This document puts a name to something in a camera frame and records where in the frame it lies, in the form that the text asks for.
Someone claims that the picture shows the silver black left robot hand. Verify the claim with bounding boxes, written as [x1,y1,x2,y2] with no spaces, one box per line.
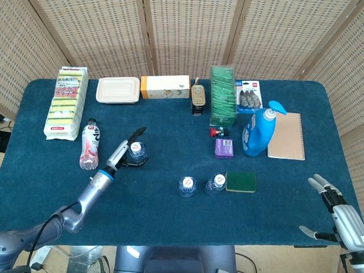
[105,127,149,173]

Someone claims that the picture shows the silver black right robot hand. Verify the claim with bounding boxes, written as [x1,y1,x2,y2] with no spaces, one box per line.
[299,173,364,251]

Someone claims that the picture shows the clear water bottle white cap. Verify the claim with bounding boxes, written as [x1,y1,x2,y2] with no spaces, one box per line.
[204,173,228,196]
[128,141,149,163]
[178,176,197,198]

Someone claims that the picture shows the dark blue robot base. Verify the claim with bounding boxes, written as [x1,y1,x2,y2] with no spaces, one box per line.
[113,245,237,273]

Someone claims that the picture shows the pink white drink bottle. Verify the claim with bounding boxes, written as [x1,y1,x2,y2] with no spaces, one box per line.
[79,118,102,171]

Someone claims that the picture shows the blue carpet table cover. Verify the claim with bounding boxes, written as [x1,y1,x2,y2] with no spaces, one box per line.
[0,78,364,247]

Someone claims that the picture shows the beige lidded lunch box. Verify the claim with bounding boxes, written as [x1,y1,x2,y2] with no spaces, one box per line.
[96,77,141,105]

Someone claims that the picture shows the yellow sponge multipack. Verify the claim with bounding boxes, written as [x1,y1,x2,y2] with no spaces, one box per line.
[43,66,89,141]

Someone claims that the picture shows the orange white tea box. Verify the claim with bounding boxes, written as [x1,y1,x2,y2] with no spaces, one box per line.
[140,75,191,100]

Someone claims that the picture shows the purple soap box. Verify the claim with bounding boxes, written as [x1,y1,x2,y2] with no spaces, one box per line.
[213,138,236,159]

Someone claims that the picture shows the kraft spiral notebook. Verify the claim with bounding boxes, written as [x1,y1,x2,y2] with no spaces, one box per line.
[267,112,307,162]

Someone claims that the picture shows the silver metal floor plate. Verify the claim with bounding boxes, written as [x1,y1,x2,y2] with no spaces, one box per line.
[68,246,103,273]

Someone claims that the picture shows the green yellow scouring sponge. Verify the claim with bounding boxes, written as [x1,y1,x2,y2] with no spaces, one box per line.
[225,171,257,194]

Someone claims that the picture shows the clear box green packets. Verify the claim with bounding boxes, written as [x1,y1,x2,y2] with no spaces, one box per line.
[209,65,238,127]

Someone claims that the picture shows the white power strip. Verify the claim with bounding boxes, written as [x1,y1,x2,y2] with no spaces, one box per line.
[30,246,53,270]

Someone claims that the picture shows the blue detergent bottle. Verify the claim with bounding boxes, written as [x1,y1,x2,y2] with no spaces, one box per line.
[242,100,288,158]

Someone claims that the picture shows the woven bamboo folding screen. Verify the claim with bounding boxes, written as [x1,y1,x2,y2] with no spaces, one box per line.
[0,0,364,202]

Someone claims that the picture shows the binder clips blister pack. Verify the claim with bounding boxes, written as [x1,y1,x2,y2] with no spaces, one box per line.
[234,80,263,114]

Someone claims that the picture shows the red push button switch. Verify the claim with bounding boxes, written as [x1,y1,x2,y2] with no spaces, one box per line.
[209,127,230,138]

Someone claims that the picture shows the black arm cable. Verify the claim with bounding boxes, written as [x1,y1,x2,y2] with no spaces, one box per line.
[27,201,81,270]

